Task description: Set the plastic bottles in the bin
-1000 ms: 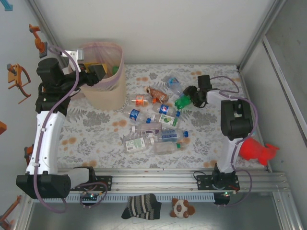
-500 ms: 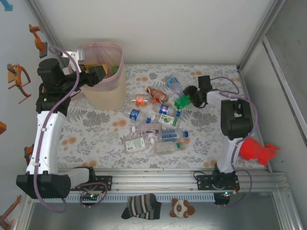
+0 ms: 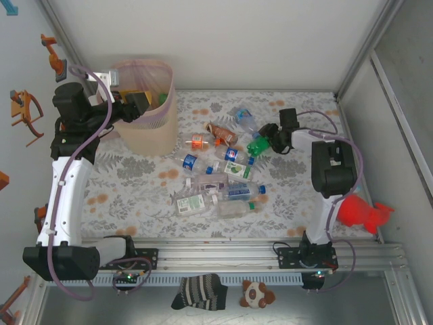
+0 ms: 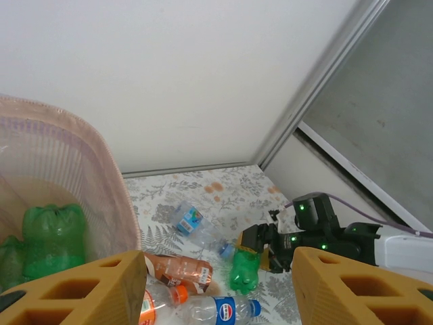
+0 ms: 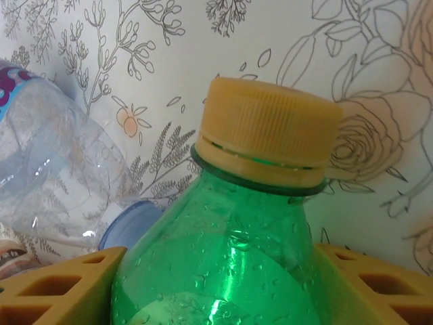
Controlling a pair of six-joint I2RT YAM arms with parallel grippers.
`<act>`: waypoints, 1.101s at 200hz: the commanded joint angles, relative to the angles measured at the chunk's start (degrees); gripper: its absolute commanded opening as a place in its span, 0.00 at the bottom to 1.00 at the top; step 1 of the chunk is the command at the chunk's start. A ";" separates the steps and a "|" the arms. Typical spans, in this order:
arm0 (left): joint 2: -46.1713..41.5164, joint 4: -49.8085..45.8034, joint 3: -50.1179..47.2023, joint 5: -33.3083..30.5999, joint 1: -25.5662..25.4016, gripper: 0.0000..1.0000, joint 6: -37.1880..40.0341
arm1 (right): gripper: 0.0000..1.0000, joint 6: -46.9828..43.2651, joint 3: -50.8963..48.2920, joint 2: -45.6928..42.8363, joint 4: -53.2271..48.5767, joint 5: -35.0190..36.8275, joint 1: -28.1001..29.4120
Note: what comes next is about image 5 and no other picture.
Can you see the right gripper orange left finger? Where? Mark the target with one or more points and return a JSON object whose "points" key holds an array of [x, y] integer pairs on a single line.
{"points": [[84, 291]]}

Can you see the Pepsi bottle blue cap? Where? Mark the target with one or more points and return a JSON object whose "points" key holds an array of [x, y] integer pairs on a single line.
{"points": [[50, 152]]}

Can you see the green bottle yellow cap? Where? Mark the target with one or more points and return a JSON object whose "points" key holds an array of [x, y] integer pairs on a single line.
{"points": [[236, 254]]}

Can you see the floral tablecloth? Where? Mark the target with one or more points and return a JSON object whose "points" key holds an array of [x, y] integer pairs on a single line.
{"points": [[236, 40]]}

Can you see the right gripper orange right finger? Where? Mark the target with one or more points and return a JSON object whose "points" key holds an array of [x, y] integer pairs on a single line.
{"points": [[338, 298]]}

